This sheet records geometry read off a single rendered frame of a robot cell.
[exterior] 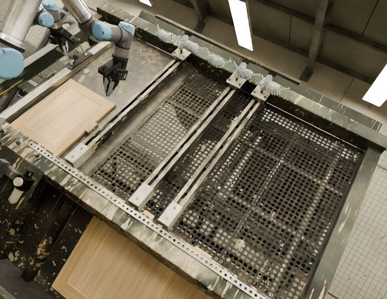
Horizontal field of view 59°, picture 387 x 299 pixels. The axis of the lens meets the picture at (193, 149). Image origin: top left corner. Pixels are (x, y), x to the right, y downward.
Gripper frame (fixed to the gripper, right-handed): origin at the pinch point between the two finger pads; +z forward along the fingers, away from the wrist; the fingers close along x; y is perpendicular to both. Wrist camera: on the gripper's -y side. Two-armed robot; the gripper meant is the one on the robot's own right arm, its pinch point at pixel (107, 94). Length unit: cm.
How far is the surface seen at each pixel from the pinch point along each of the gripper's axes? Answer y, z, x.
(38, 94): 11, 27, 57
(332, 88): 570, 12, -67
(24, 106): 2, 34, 56
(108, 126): 14.6, 23.3, 4.5
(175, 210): -1, 36, -57
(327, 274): 16, 31, -131
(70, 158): -9.1, 38.2, 5.0
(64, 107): 15.0, 28.2, 38.3
